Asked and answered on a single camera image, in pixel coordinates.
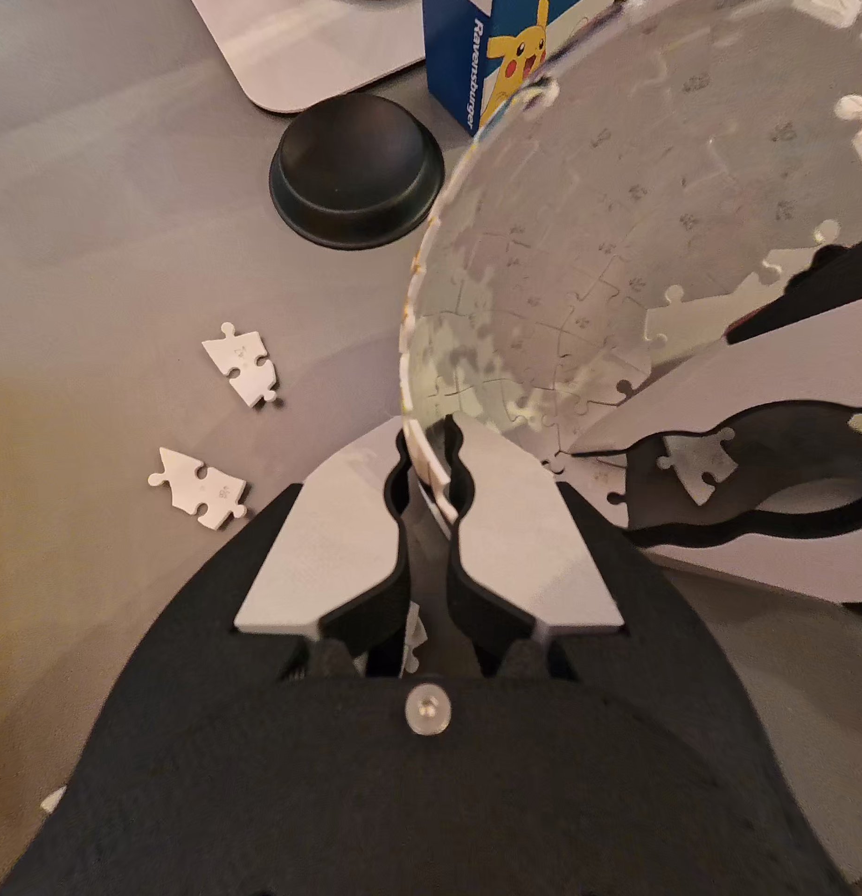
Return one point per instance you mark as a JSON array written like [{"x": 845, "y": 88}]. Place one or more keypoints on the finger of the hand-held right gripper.
[
  {"x": 788, "y": 364},
  {"x": 788, "y": 553}
]

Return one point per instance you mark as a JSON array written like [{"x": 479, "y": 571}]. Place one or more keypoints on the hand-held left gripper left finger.
[{"x": 319, "y": 560}]

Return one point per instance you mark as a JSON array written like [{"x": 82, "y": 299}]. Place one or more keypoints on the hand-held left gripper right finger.
[{"x": 536, "y": 560}]

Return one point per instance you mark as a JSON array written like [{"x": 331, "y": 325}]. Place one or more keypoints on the single white puzzle piece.
[{"x": 700, "y": 465}]

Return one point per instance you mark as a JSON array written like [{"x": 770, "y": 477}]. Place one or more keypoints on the puzzle pieces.
[{"x": 200, "y": 490}]

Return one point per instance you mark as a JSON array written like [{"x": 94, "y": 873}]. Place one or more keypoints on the partly built puzzle ball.
[{"x": 613, "y": 245}]

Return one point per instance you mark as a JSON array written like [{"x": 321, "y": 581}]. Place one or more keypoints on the black round ball stand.
[{"x": 354, "y": 175}]

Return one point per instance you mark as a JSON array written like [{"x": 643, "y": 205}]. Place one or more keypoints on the printed puzzle box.
[{"x": 466, "y": 56}]

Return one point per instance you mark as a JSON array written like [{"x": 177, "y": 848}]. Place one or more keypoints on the white document stand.
[{"x": 319, "y": 49}]

